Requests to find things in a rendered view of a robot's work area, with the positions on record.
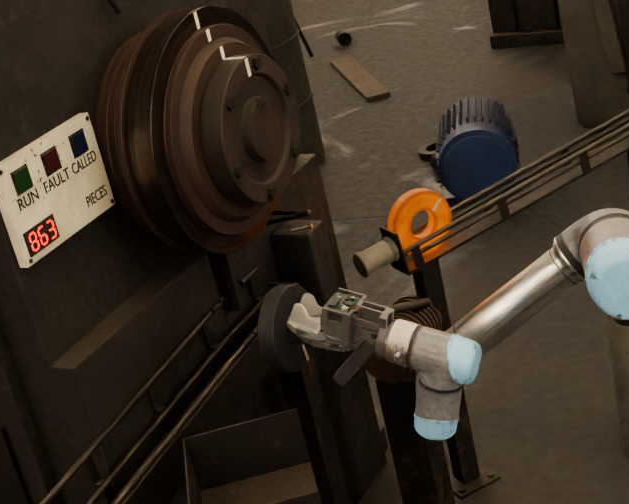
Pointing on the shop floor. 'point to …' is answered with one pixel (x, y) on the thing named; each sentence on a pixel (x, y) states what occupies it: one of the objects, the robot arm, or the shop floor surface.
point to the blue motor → (476, 147)
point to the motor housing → (423, 459)
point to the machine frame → (112, 282)
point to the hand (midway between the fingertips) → (285, 318)
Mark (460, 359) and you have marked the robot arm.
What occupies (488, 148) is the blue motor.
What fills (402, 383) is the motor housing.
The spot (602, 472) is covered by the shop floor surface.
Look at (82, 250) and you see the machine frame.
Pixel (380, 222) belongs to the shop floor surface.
